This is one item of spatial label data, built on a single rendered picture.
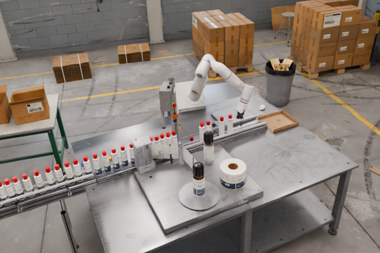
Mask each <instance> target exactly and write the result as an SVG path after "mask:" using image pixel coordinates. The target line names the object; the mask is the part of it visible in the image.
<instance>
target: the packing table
mask: <svg viewBox="0 0 380 253"><path fill-rule="evenodd" d="M46 96H47V101H48V103H49V107H50V119H46V120H41V121H35V122H31V123H26V124H20V125H16V122H15V119H14V116H13V114H12V115H11V118H10V122H9V123H7V124H0V140H3V139H10V138H17V137H24V136H31V135H35V134H42V133H47V134H48V136H49V140H50V144H51V148H52V150H53V151H51V152H45V153H41V154H34V155H28V156H22V157H18V158H12V159H6V160H0V164H3V163H10V162H15V161H20V160H26V159H32V158H38V157H42V156H48V155H54V157H55V161H56V164H59V167H60V168H61V169H62V172H63V171H64V169H63V157H64V148H65V149H68V142H67V137H66V133H65V131H64V126H63V122H62V118H61V114H60V111H59V107H58V102H59V93H57V94H49V95H46ZM56 118H57V122H58V126H59V130H60V133H61V136H62V145H61V150H58V147H57V143H56V141H55V137H54V133H53V129H55V121H56ZM59 154H61V155H59Z"/></svg>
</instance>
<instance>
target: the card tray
mask: <svg viewBox="0 0 380 253"><path fill-rule="evenodd" d="M258 121H262V122H266V121H267V124H266V125H267V128H268V129H269V130H270V131H272V132H273V133H275V132H278V131H281V130H284V129H287V128H290V127H294V126H296V125H298V124H299V121H298V120H296V119H295V118H294V117H292V116H291V115H289V114H288V113H286V112H285V111H283V110H280V111H276V112H273V113H270V114H267V115H263V116H260V117H258Z"/></svg>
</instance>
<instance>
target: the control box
mask: <svg viewBox="0 0 380 253"><path fill-rule="evenodd" d="M168 85H169V82H163V84H162V86H161V88H160V89H159V101H160V108H161V111H172V110H173V108H174V107H173V104H174V103H176V97H175V99H174V97H173V96H174V95H173V88H174V85H175V83H174V82H172V85H169V86H170V89H167V86H168Z"/></svg>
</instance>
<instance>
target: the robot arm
mask: <svg viewBox="0 0 380 253"><path fill-rule="evenodd" d="M210 67H211V68H212V70H213V71H214V72H215V73H217V74H219V75H220V76H221V77H223V78H224V79H225V80H226V81H227V82H228V83H229V84H231V85H232V86H233V87H236V88H237V89H238V90H239V91H240V92H241V97H240V100H239V102H238V104H237V106H236V110H237V117H236V118H237V119H240V117H241V115H244V113H245V112H246V110H247V105H248V102H249V100H250V97H251V95H252V91H253V89H254V86H253V85H251V84H244V83H243V82H242V81H241V80H240V79H239V78H238V77H237V76H236V75H235V74H234V73H233V72H231V71H230V70H229V69H228V68H227V67H226V66H225V65H224V64H222V63H219V62H216V61H215V59H214V57H213V56H212V55H210V54H206V55H204V56H203V58H202V60H201V61H200V64H199V65H198V67H197V69H196V71H195V75H196V77H195V79H194V81H193V83H192V85H191V88H190V89H189V90H188V91H187V92H186V95H185V97H186V100H187V102H188V103H190V104H193V105H197V104H199V103H201V102H202V100H203V94H202V91H203V89H204V87H205V85H206V83H207V81H208V71H209V69H210Z"/></svg>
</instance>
